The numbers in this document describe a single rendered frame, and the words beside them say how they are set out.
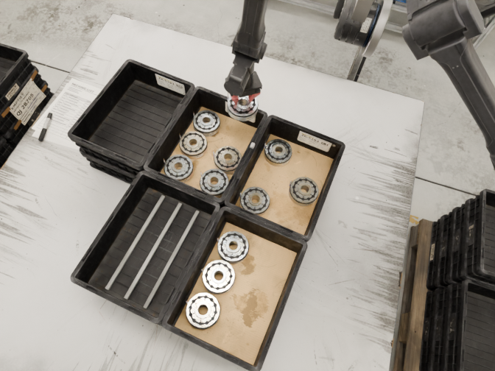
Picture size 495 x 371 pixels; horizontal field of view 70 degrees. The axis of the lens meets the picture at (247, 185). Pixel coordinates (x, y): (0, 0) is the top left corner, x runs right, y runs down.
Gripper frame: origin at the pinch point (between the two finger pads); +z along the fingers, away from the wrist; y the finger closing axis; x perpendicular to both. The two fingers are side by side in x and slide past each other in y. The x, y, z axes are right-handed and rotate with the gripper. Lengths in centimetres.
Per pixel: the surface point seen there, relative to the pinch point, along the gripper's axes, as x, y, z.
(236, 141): -1.5, -2.1, 22.3
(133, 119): 19.9, -37.4, 22.1
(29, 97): 82, -91, 64
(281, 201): -29.8, 5.1, 22.0
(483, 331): -99, 80, 67
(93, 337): -52, -68, 34
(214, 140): 1.3, -10.1, 22.2
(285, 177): -21.6, 10.1, 22.2
